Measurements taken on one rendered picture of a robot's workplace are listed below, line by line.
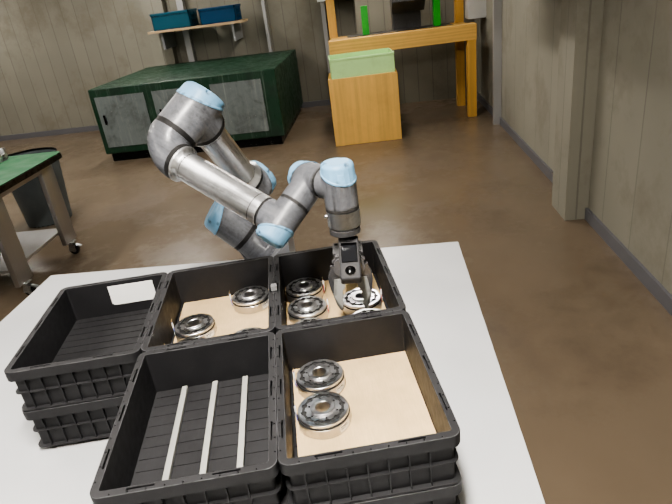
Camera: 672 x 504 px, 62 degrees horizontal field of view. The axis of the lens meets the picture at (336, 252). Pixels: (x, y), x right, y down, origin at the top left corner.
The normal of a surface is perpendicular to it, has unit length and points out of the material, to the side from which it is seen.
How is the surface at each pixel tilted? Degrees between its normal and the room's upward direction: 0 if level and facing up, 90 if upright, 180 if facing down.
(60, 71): 90
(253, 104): 90
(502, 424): 0
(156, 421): 0
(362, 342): 90
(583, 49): 90
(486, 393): 0
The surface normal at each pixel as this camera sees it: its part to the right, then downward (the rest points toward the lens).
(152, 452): -0.12, -0.90
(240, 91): -0.06, 0.44
